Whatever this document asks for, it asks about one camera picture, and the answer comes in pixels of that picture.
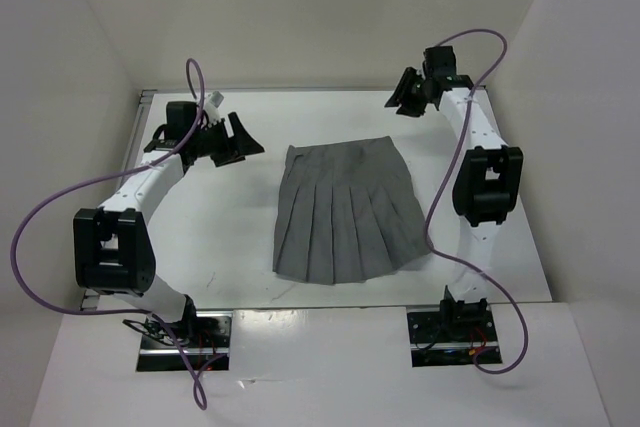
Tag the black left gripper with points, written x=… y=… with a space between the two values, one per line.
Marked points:
x=234 y=148

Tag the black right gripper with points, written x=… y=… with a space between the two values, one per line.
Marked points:
x=401 y=90

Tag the grey pleated skirt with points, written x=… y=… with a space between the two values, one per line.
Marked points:
x=347 y=213

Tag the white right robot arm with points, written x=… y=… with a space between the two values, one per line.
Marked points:
x=486 y=172

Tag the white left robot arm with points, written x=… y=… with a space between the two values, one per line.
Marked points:
x=113 y=252

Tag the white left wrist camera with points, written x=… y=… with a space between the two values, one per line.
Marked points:
x=212 y=102

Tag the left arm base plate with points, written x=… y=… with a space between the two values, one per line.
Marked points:
x=206 y=350

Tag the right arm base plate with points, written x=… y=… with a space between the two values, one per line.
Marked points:
x=437 y=341

